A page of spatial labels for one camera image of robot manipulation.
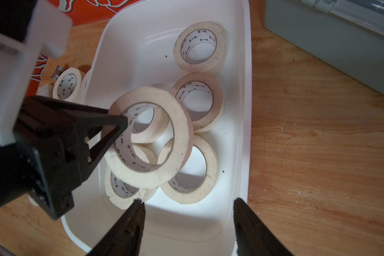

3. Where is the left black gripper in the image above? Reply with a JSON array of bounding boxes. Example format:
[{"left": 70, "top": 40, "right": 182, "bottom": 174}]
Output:
[{"left": 0, "top": 96, "right": 128, "bottom": 220}]

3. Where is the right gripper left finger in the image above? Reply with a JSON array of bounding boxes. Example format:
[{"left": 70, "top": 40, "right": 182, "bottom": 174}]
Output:
[{"left": 88, "top": 199, "right": 146, "bottom": 256}]

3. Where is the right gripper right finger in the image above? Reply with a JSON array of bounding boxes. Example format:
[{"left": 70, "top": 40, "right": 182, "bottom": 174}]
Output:
[{"left": 233, "top": 198, "right": 293, "bottom": 256}]

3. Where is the masking tape roll four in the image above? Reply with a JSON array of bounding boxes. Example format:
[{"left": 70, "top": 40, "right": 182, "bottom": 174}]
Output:
[{"left": 53, "top": 68, "right": 85, "bottom": 103}]

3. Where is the masking tape roll eight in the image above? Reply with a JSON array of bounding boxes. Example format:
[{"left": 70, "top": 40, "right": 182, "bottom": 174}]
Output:
[{"left": 104, "top": 86, "right": 194, "bottom": 189}]

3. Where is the masking tape roll two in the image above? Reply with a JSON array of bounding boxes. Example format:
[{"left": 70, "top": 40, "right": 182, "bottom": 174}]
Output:
[{"left": 131, "top": 108, "right": 169, "bottom": 144}]

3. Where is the white plastic storage tray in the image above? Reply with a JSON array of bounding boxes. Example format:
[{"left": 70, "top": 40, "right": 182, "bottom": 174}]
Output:
[{"left": 61, "top": 0, "right": 253, "bottom": 256}]

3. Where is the masking tape roll nine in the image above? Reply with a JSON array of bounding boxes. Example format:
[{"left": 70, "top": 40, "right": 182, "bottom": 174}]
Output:
[{"left": 170, "top": 73, "right": 224, "bottom": 134}]

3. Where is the masking tape roll seven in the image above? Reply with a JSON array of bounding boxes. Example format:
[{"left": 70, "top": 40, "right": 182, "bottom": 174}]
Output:
[{"left": 173, "top": 21, "right": 227, "bottom": 76}]

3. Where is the masking tape roll one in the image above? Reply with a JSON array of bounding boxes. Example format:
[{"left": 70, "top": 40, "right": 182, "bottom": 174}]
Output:
[{"left": 80, "top": 69, "right": 92, "bottom": 104}]

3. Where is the masking tape roll six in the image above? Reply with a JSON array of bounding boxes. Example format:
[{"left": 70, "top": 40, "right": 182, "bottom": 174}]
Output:
[{"left": 104, "top": 143, "right": 159, "bottom": 211}]

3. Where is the masking tape roll eleven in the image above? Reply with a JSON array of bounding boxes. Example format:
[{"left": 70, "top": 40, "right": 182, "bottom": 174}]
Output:
[{"left": 161, "top": 135, "right": 220, "bottom": 204}]

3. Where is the grey lidded plastic box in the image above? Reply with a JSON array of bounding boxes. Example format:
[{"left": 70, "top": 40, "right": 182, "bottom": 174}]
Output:
[{"left": 264, "top": 1, "right": 384, "bottom": 95}]

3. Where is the metal pipe tee fitting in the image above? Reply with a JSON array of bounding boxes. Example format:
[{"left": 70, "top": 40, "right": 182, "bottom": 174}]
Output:
[{"left": 52, "top": 65, "right": 65, "bottom": 81}]

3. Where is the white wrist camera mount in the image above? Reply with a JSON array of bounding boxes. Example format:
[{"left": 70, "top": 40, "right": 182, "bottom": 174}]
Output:
[{"left": 0, "top": 1, "right": 72, "bottom": 146}]

